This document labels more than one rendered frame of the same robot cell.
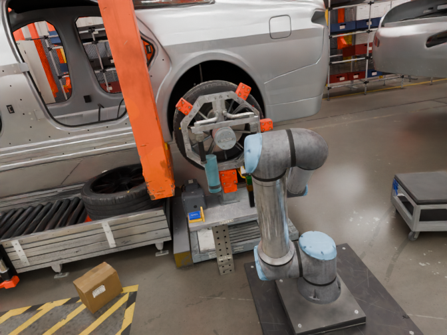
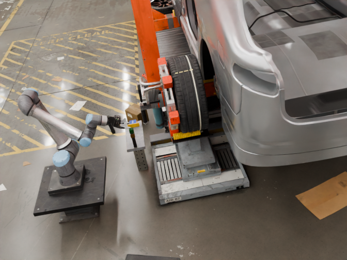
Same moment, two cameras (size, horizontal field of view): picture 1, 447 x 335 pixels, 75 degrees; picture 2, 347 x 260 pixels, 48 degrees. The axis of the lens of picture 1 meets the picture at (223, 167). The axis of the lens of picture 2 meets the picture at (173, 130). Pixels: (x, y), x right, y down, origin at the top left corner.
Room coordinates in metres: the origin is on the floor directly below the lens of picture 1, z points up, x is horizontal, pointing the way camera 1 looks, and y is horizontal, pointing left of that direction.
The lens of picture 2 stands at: (2.18, -2.91, 2.64)
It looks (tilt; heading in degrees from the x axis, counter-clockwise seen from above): 36 degrees down; 94
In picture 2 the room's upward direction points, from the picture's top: 10 degrees counter-clockwise
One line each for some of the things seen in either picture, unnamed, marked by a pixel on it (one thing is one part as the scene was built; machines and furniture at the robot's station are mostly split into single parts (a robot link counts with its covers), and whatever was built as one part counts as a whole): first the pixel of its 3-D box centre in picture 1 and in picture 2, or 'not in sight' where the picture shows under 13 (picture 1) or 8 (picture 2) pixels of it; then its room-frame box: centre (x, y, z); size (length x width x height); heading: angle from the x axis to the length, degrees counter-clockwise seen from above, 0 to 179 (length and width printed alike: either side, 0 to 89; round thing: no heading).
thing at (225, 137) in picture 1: (223, 135); (160, 99); (1.88, -0.03, 0.85); 0.21 x 0.14 x 0.14; 7
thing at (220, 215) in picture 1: (222, 215); (134, 135); (1.57, 0.05, 0.44); 0.43 x 0.17 x 0.03; 97
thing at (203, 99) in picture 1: (221, 133); (168, 97); (1.96, -0.02, 0.85); 0.54 x 0.07 x 0.54; 97
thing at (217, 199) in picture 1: (227, 189); (194, 141); (2.12, 0.00, 0.32); 0.40 x 0.30 x 0.28; 97
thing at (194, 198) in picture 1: (194, 201); not in sight; (2.13, 0.28, 0.26); 0.42 x 0.18 x 0.35; 7
